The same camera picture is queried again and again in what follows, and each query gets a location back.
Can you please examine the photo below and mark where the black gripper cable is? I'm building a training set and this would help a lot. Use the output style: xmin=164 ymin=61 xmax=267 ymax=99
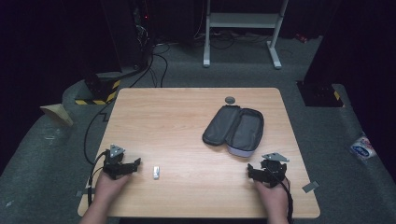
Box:
xmin=87 ymin=150 xmax=108 ymax=208
xmin=278 ymin=175 xmax=295 ymax=224

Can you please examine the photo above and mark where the black equipment rack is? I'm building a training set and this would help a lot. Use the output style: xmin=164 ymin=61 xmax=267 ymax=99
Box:
xmin=101 ymin=0 xmax=154 ymax=71

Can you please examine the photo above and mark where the white metal stand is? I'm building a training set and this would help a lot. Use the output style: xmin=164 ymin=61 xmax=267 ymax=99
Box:
xmin=202 ymin=0 xmax=290 ymax=70

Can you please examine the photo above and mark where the person's left hand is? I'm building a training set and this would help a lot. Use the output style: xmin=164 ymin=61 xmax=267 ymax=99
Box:
xmin=93 ymin=171 xmax=133 ymax=203

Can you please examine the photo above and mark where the grey tape strip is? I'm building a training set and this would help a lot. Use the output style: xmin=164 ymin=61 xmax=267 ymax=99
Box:
xmin=75 ymin=188 xmax=96 ymax=198
xmin=301 ymin=180 xmax=320 ymax=194

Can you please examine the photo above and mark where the open grey pencil case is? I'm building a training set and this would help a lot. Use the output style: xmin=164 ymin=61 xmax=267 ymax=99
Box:
xmin=202 ymin=105 xmax=265 ymax=159

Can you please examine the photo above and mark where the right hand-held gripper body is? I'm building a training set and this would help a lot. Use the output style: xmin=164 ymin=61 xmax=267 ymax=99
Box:
xmin=261 ymin=151 xmax=290 ymax=189

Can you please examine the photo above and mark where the person's right hand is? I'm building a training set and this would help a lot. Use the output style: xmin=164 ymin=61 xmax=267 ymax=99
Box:
xmin=253 ymin=178 xmax=291 ymax=217

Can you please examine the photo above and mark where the black base block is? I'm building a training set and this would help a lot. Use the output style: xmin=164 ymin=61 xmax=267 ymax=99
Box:
xmin=296 ymin=80 xmax=346 ymax=108

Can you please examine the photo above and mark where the white blue plastic packet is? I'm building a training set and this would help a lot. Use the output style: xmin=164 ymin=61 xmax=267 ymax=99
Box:
xmin=349 ymin=133 xmax=378 ymax=161

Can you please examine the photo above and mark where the yellow black striped base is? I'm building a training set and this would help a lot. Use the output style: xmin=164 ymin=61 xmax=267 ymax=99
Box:
xmin=74 ymin=77 xmax=122 ymax=106

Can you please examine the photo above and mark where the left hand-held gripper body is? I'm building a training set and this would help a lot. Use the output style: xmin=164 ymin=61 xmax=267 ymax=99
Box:
xmin=102 ymin=144 xmax=133 ymax=181

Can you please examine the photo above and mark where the black floor cable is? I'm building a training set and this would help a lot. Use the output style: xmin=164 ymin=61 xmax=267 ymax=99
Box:
xmin=82 ymin=43 xmax=170 ymax=166

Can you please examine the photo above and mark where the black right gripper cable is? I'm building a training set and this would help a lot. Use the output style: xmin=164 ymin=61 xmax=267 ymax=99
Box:
xmin=278 ymin=175 xmax=295 ymax=224

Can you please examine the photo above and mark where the beige wedge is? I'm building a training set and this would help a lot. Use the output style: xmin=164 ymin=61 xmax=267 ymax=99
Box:
xmin=39 ymin=103 xmax=75 ymax=127

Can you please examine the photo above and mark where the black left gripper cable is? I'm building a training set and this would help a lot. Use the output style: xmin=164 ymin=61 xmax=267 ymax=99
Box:
xmin=87 ymin=150 xmax=108 ymax=208

